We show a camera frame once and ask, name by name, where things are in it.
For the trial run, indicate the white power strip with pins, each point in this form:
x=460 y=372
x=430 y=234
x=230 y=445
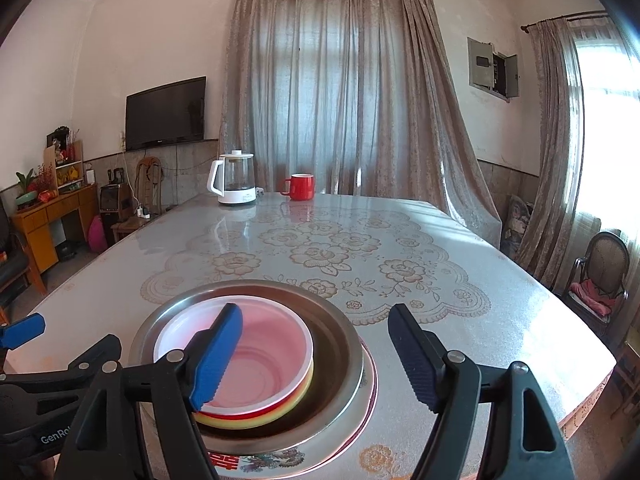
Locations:
x=142 y=212

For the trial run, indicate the dark round-back chair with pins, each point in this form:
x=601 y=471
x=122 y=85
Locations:
x=607 y=257

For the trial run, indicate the short dark curtain rod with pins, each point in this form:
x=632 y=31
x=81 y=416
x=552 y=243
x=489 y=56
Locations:
x=555 y=20

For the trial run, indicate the large purple floral rim plate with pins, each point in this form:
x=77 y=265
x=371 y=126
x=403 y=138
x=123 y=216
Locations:
x=371 y=385

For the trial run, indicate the black wall television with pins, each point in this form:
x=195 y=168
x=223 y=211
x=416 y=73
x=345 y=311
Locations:
x=165 y=112

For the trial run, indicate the pink ball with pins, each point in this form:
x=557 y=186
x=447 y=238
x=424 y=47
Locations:
x=97 y=235

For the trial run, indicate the narrow grey sheer curtain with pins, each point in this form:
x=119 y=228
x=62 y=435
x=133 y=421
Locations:
x=555 y=160

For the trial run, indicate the yellow plastic bowl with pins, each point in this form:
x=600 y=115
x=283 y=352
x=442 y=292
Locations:
x=250 y=423

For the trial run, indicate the white plate red blue print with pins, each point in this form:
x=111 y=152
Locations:
x=260 y=464

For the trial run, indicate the wide grey sheer curtain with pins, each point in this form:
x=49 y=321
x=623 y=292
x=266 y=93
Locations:
x=340 y=85

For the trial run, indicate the black floor speaker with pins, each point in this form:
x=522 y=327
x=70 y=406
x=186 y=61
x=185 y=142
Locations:
x=110 y=202

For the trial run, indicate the grey wall electrical box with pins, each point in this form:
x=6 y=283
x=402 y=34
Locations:
x=482 y=65

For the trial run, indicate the bright window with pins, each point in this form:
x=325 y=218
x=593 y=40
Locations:
x=610 y=125

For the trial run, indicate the small wooden display shelf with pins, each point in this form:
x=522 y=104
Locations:
x=67 y=170

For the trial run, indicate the potted green plant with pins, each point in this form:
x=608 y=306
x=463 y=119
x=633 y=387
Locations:
x=26 y=180

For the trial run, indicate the black armchair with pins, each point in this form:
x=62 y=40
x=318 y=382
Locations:
x=15 y=265

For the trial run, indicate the orange wooden cabinet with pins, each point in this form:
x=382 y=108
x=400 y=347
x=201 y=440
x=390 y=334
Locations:
x=45 y=220

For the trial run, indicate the white glass electric kettle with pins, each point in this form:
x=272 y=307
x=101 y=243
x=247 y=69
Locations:
x=235 y=195

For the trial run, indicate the patterned grey bag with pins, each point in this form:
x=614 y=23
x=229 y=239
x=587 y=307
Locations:
x=517 y=225

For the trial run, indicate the wooden chair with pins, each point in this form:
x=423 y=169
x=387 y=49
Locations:
x=150 y=180

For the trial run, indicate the red mug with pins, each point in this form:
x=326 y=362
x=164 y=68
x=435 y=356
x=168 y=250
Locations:
x=300 y=187

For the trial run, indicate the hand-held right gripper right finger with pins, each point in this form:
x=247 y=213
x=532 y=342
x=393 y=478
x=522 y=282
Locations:
x=415 y=360

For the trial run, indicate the pink seat cushion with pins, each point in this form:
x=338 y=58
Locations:
x=592 y=297

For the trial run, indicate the red plastic bowl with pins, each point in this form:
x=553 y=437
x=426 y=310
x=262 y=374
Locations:
x=270 y=355

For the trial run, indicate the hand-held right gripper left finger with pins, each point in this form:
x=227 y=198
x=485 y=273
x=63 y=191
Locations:
x=217 y=360

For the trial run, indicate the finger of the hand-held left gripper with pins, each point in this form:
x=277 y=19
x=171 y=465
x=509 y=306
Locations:
x=25 y=329
x=97 y=352

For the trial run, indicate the stainless steel bowl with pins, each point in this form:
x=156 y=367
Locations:
x=335 y=340

